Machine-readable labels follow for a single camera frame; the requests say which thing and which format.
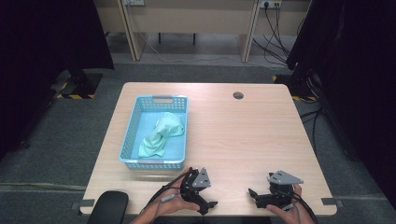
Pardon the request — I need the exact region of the wall socket with black plugs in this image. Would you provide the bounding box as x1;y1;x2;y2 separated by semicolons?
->
260;0;283;9

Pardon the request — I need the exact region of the tangle of black power cables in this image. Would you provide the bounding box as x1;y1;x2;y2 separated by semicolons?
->
251;3;301;67

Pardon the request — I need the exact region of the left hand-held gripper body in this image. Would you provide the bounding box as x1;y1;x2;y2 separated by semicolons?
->
179;167;212;210

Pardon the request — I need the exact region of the black floor cable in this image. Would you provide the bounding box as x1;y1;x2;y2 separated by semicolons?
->
299;106;323;155

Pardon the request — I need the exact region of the person's right hand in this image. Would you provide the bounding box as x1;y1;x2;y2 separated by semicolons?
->
265;183;309;224

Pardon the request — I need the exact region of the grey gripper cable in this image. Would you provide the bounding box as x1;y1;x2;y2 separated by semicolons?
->
141;192;182;224
281;202;302;224

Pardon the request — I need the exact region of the mint green cloth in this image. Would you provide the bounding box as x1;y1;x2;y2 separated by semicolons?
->
137;111;186;159

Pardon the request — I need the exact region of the wide light wooden desk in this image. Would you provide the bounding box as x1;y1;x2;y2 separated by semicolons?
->
120;0;260;63

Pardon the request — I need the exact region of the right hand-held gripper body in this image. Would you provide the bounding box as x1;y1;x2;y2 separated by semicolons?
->
255;170;304;210

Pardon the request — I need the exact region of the dark curtain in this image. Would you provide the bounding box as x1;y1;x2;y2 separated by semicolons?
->
0;0;115;161
286;0;396;210

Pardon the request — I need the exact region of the yellow black hazard tape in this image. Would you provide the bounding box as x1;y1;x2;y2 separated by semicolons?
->
55;92;96;101
291;94;318;104

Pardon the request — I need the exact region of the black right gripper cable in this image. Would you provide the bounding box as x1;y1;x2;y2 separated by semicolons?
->
288;190;319;224

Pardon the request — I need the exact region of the person's left hand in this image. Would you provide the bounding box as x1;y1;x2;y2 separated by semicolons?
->
153;167;201;220

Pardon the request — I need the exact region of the black stand base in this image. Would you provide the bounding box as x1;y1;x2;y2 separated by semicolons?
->
290;69;322;101
66;66;104;98

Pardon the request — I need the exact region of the light blue plastic basket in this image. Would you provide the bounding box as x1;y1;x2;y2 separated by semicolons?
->
118;94;190;171

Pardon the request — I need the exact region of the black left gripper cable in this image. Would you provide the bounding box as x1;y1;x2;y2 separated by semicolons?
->
144;172;191;209

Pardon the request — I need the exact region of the grey right gripper cable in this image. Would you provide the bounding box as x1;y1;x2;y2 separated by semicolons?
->
281;202;302;224

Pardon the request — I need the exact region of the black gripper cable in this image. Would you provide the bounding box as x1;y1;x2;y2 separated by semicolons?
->
144;172;191;209
288;190;319;224

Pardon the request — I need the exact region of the grey left gripper cable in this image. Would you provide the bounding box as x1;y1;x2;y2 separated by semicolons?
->
141;192;182;224

